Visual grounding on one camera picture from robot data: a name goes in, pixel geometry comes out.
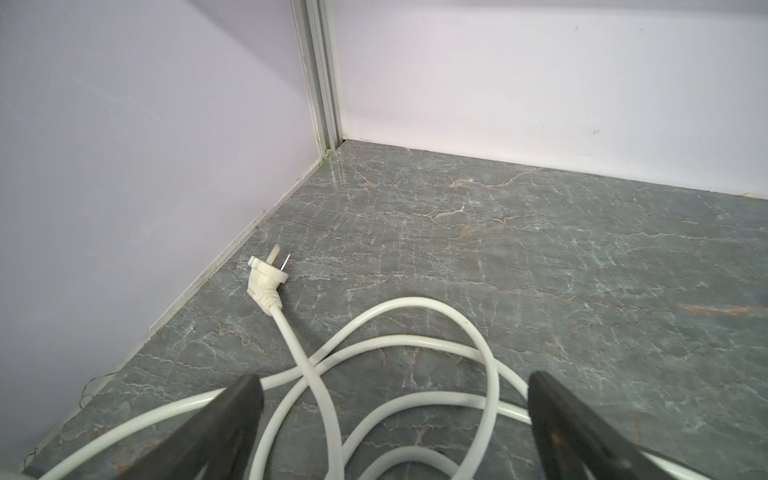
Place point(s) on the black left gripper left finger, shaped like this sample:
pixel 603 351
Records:
pixel 216 443

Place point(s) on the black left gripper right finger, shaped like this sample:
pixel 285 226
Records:
pixel 573 442

